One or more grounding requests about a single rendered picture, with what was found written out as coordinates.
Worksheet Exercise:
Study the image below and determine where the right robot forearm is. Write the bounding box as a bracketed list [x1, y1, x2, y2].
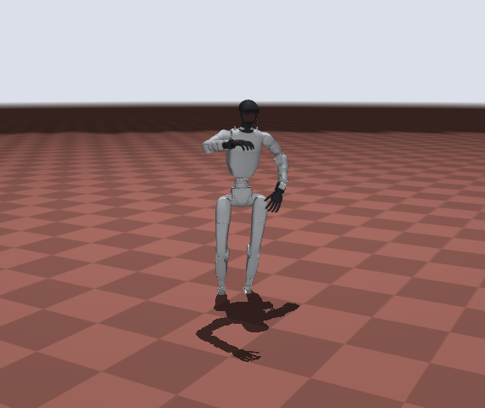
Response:
[203, 139, 231, 152]

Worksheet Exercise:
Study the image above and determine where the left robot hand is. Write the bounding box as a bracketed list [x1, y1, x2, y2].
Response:
[265, 182, 286, 213]

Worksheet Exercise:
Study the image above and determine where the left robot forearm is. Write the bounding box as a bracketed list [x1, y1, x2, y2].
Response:
[277, 155, 288, 190]

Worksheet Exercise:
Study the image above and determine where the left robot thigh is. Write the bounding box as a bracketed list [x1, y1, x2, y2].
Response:
[247, 193, 268, 257]

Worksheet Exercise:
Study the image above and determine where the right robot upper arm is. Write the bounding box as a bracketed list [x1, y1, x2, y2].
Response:
[203, 130, 231, 154]

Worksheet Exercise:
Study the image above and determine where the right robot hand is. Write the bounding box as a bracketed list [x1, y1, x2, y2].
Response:
[222, 139, 254, 151]

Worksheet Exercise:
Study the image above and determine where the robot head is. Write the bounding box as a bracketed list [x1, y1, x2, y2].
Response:
[236, 99, 260, 133]

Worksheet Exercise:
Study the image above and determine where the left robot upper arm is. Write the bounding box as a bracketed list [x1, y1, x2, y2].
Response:
[261, 132, 284, 166]

